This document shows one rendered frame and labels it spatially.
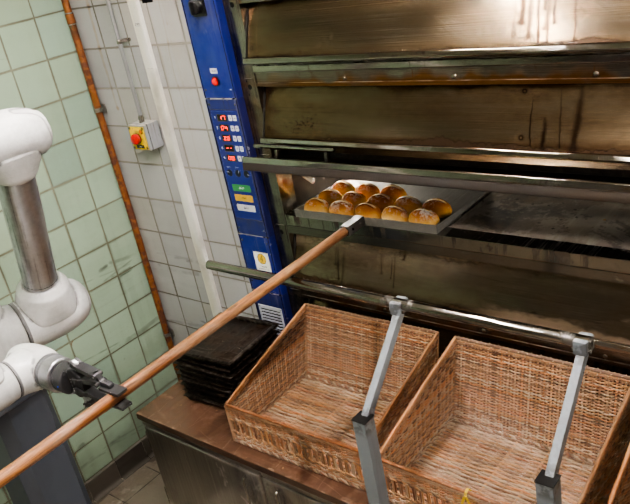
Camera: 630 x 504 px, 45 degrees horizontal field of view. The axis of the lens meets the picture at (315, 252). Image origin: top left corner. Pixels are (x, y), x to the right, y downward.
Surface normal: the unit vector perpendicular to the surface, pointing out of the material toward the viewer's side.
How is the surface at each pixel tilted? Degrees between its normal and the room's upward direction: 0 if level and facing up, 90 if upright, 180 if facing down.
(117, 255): 90
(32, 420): 90
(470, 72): 90
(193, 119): 90
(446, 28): 70
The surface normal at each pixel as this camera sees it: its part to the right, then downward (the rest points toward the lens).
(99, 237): 0.77, 0.13
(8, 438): 0.18, 0.38
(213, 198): -0.62, 0.43
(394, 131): -0.64, 0.10
